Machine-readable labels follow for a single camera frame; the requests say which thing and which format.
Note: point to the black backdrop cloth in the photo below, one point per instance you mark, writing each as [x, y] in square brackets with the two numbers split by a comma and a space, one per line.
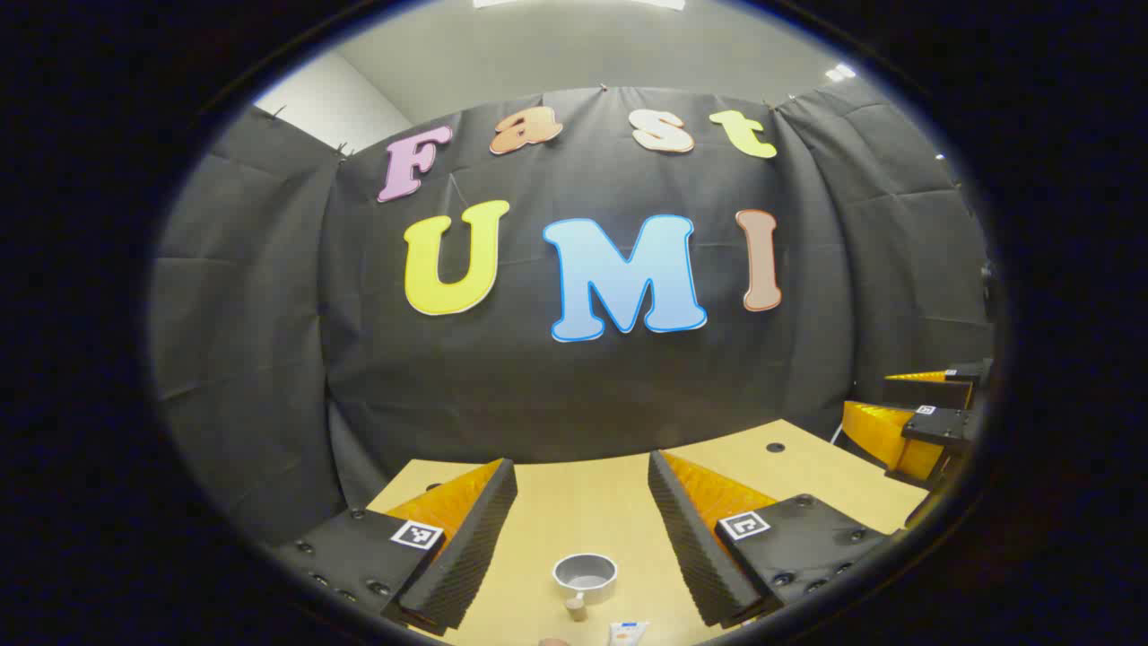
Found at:
[538, 395]

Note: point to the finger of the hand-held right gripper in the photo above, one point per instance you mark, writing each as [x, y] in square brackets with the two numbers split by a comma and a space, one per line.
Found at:
[942, 429]
[933, 390]

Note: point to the light wooden desktop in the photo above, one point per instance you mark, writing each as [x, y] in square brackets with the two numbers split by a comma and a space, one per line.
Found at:
[583, 502]

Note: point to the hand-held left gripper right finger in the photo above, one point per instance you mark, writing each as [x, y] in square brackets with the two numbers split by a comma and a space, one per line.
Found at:
[691, 547]

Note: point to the ceiling light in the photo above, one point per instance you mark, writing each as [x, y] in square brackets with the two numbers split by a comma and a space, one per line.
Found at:
[840, 73]

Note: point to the white toothpaste tube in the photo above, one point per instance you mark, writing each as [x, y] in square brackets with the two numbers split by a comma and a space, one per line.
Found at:
[628, 632]

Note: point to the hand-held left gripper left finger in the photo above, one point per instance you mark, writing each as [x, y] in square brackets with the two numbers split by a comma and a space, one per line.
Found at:
[466, 556]

